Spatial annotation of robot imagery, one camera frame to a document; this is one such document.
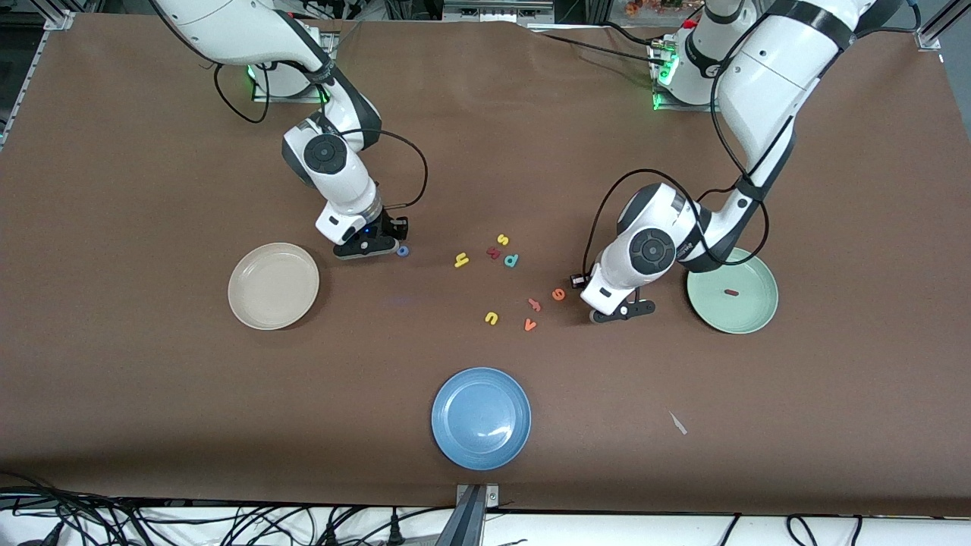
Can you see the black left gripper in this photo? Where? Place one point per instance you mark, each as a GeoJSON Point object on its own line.
{"type": "Point", "coordinates": [579, 281]}

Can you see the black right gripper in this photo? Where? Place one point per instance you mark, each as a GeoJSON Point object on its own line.
{"type": "Point", "coordinates": [394, 225]}

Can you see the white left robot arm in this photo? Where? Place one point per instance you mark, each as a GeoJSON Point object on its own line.
{"type": "Point", "coordinates": [766, 76]}

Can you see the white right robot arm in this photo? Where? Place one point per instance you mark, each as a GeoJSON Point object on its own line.
{"type": "Point", "coordinates": [227, 30]}

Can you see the beige round plate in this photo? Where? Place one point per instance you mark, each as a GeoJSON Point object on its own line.
{"type": "Point", "coordinates": [274, 286]}

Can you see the blue round plate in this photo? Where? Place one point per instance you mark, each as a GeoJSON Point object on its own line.
{"type": "Point", "coordinates": [481, 418]}

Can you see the green round plate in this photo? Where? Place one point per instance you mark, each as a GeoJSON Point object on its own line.
{"type": "Point", "coordinates": [747, 311]}

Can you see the small white paper scrap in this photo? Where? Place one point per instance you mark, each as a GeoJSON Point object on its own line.
{"type": "Point", "coordinates": [678, 423]}

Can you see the grey power strip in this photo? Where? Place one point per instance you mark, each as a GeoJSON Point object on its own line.
{"type": "Point", "coordinates": [497, 11]}

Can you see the orange background object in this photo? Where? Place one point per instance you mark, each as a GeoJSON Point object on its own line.
{"type": "Point", "coordinates": [652, 6]}

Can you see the brown table cover mat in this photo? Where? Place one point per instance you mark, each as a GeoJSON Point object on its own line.
{"type": "Point", "coordinates": [152, 394]}

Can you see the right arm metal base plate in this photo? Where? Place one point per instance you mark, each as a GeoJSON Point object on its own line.
{"type": "Point", "coordinates": [265, 97]}

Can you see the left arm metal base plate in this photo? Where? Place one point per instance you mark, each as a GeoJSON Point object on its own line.
{"type": "Point", "coordinates": [683, 108]}

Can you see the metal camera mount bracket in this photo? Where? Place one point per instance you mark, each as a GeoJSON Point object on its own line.
{"type": "Point", "coordinates": [491, 497]}

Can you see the aluminium frame profile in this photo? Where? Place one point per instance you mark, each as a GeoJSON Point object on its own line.
{"type": "Point", "coordinates": [929, 38]}
{"type": "Point", "coordinates": [57, 21]}

